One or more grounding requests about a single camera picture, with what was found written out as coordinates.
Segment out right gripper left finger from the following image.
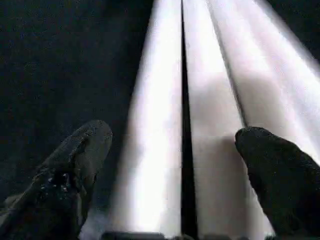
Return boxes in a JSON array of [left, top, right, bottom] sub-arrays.
[[0, 119, 113, 240]]

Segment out black table mat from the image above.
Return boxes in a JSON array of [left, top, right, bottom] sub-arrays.
[[0, 0, 320, 240]]

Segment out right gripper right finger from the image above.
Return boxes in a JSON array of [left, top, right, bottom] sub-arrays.
[[234, 126, 320, 240]]

